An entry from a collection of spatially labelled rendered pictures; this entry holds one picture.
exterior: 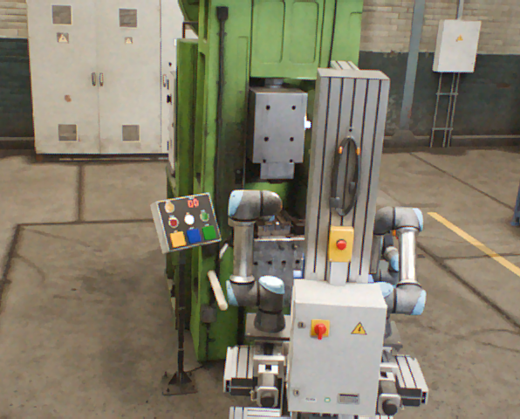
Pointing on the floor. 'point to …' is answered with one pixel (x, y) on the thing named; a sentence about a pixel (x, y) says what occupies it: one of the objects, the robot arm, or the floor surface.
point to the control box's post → (181, 312)
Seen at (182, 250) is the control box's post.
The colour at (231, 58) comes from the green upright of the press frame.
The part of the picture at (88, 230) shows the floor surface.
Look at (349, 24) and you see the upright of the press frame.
